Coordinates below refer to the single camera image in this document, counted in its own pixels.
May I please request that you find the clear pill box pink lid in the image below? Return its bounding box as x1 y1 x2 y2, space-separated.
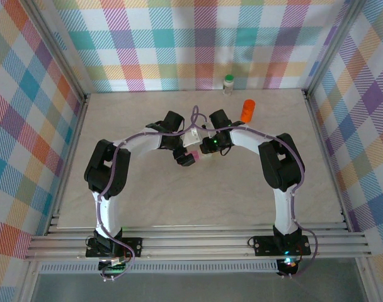
191 150 216 162

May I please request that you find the orange pill bottle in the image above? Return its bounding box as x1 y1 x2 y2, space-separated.
240 99 257 123

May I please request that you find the white vitamin bottle green cap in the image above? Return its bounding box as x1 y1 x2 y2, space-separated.
222 74 236 96

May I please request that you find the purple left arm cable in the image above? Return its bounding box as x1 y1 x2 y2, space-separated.
95 105 208 282

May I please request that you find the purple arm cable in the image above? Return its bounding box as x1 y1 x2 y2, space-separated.
197 105 318 279
95 105 208 282

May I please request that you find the aluminium mounting rail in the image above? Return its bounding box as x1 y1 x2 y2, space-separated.
23 221 374 262

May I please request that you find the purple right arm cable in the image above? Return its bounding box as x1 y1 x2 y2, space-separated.
197 105 318 279

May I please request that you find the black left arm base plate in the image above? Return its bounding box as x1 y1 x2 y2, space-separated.
86 237 144 259

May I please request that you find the aluminium side rail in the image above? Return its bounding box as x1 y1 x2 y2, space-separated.
302 90 350 232
45 92 92 237

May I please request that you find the grey slotted cable duct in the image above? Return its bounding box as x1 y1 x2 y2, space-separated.
40 262 280 274

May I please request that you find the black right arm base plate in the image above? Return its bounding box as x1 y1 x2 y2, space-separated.
253 235 312 256

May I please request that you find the aluminium corner post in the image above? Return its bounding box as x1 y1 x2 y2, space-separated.
304 0 369 95
21 0 92 103

